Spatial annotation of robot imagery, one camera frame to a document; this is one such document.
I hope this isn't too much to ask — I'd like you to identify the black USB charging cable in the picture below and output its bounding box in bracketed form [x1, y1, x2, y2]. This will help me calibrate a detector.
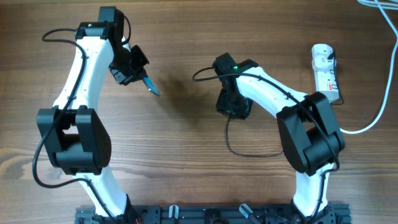
[224, 46, 345, 158]

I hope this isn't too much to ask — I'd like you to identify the white cables top corner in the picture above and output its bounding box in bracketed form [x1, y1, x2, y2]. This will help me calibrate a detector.
[356, 0, 398, 11]

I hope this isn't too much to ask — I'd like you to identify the white power strip cord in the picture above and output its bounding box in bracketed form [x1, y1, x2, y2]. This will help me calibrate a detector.
[338, 0, 398, 135]

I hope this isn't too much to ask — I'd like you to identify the turquoise screen smartphone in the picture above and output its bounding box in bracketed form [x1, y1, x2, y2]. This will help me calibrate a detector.
[142, 77, 160, 96]

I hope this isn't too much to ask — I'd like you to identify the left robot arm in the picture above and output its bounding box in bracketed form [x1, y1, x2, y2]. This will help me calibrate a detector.
[36, 6, 159, 223]

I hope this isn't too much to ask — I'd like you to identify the white power strip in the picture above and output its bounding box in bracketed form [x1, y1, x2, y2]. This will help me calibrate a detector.
[312, 44, 340, 103]

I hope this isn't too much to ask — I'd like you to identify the black right camera cable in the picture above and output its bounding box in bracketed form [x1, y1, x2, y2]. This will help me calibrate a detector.
[192, 66, 341, 218]

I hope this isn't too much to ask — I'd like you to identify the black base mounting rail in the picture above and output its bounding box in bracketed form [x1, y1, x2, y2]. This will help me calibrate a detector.
[74, 203, 352, 224]

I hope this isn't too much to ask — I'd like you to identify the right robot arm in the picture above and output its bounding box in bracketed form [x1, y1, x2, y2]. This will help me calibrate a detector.
[212, 53, 345, 223]

